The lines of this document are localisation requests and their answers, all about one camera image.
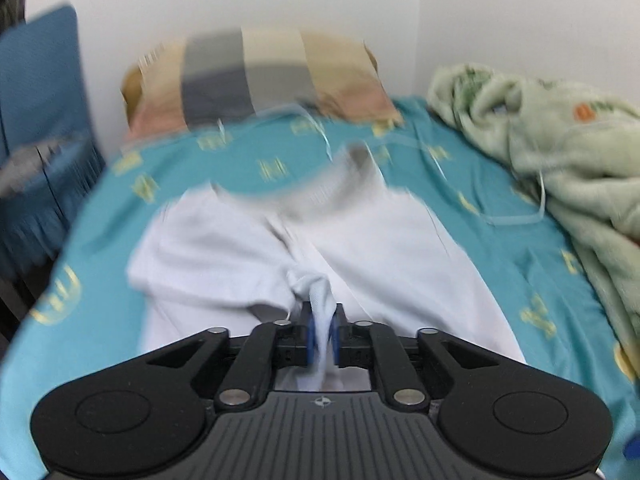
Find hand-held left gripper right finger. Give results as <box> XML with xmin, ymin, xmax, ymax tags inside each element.
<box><xmin>330</xmin><ymin>304</ymin><xmax>517</xmax><ymax>409</ymax></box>

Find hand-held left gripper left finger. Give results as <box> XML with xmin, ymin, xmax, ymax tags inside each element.
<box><xmin>127</xmin><ymin>301</ymin><xmax>317</xmax><ymax>409</ymax></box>

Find white shirt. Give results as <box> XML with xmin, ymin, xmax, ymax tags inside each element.
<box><xmin>125</xmin><ymin>142</ymin><xmax>529</xmax><ymax>393</ymax></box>

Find bed with teal printed sheet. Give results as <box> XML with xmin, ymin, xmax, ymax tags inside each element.
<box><xmin>0</xmin><ymin>94</ymin><xmax>640</xmax><ymax>480</ymax></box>

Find checkered pillow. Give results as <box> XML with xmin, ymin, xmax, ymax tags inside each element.
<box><xmin>125</xmin><ymin>25</ymin><xmax>405</xmax><ymax>142</ymax></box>

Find pale green fleece blanket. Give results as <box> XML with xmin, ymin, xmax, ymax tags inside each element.
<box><xmin>426</xmin><ymin>62</ymin><xmax>640</xmax><ymax>358</ymax></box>

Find brown pillow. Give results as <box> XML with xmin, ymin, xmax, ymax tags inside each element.
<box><xmin>121</xmin><ymin>42</ymin><xmax>380</xmax><ymax>128</ymax></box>

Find grey cloth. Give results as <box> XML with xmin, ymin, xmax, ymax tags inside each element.
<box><xmin>0</xmin><ymin>139</ymin><xmax>90</xmax><ymax>197</ymax></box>

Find blue covered chair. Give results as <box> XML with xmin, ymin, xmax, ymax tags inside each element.
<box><xmin>0</xmin><ymin>4</ymin><xmax>107</xmax><ymax>283</ymax></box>

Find white charging cable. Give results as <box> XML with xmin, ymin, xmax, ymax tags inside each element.
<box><xmin>215</xmin><ymin>101</ymin><xmax>547</xmax><ymax>227</ymax></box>

